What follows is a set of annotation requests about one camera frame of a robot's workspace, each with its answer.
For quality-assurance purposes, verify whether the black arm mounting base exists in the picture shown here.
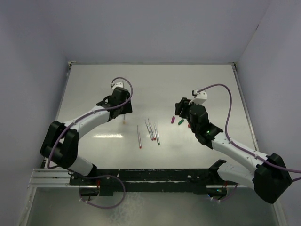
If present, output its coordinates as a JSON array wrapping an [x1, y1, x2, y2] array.
[[70, 160, 227, 197]]

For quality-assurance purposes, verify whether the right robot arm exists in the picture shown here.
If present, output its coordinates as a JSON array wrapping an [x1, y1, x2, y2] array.
[[175, 97, 293, 204]]

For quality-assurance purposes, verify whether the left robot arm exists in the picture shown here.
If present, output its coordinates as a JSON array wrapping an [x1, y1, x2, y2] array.
[[40, 87, 133, 185]]

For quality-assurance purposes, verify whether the green-end white marker pen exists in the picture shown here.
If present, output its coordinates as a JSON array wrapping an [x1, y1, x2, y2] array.
[[154, 123, 160, 145]]

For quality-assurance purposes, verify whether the red-end marker pen middle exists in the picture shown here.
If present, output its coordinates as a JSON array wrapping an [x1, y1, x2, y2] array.
[[148, 119, 156, 140]]

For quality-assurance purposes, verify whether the red-end marker pen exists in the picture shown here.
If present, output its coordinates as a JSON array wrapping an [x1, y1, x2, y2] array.
[[148, 119, 156, 140], [137, 125, 142, 149]]

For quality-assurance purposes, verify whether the purple-end white marker pen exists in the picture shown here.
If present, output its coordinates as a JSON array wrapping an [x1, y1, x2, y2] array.
[[144, 120, 154, 141]]

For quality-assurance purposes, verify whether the red-end marker pen left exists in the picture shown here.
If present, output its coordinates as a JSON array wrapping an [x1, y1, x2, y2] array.
[[137, 125, 142, 149]]

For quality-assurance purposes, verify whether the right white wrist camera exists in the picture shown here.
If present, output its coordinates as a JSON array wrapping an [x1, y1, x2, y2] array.
[[190, 89, 207, 105]]

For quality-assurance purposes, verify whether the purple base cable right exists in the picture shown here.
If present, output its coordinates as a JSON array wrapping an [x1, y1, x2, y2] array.
[[209, 181, 238, 205]]

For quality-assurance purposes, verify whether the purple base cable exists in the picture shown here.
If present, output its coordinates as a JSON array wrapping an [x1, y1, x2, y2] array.
[[78, 174, 126, 210], [209, 181, 238, 205]]

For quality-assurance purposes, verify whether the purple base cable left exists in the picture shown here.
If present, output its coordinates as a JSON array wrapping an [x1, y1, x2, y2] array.
[[78, 174, 126, 210]]

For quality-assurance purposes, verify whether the aluminium rail frame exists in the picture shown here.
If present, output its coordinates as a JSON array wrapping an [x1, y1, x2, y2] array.
[[27, 167, 78, 188]]

